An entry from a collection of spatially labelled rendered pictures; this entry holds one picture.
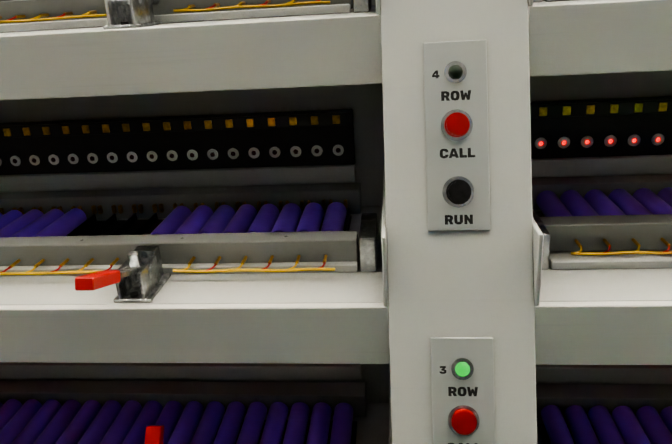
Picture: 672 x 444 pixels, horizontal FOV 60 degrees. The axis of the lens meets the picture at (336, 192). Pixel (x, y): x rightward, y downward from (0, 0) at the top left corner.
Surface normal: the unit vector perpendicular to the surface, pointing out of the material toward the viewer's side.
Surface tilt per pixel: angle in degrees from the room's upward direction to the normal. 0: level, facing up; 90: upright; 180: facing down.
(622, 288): 18
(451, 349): 90
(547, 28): 108
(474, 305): 90
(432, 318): 90
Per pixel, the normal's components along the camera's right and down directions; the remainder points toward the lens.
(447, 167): -0.10, 0.03
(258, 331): -0.09, 0.33
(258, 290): -0.06, -0.94
